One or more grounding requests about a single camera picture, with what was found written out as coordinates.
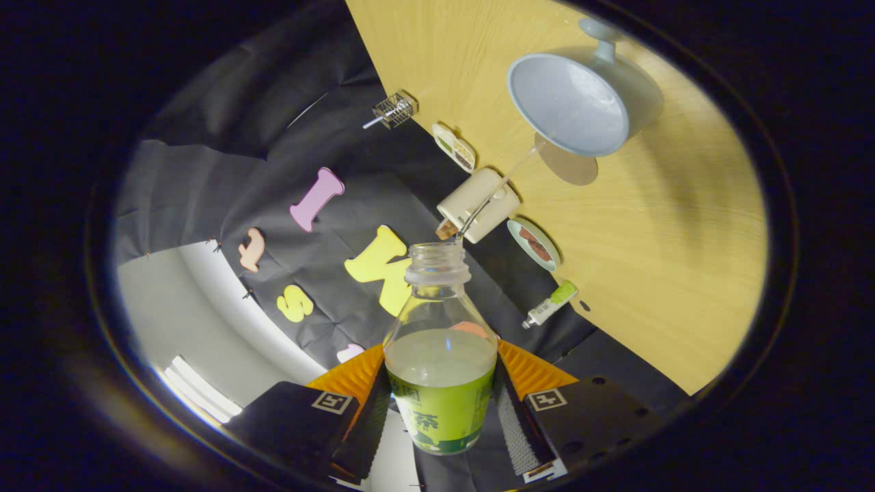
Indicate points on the tall white green bottle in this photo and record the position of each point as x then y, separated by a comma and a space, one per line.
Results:
547, 311

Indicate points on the white toaster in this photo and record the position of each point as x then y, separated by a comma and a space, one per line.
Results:
472, 201

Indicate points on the clear glass holder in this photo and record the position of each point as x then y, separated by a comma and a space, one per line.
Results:
398, 109

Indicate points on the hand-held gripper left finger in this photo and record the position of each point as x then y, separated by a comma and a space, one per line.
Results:
369, 424

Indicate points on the white divided snack dish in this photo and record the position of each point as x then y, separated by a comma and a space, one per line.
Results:
454, 147

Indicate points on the round brown coaster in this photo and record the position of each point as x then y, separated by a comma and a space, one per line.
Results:
571, 171

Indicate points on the wooden table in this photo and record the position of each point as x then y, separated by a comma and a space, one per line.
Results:
649, 273

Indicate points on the brown bread piece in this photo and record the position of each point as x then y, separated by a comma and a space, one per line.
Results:
542, 251
527, 236

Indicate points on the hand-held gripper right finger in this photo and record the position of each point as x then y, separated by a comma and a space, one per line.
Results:
513, 430

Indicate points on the white straw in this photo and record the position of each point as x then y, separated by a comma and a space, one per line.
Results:
372, 123

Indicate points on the clear juice bottle green label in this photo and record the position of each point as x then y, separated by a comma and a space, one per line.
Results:
441, 410

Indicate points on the brown toast slices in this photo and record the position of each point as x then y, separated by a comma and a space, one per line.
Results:
446, 230

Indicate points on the ceiling light panel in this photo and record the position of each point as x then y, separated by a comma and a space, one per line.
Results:
198, 393

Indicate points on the pale green plate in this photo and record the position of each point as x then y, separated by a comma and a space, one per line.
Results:
519, 249

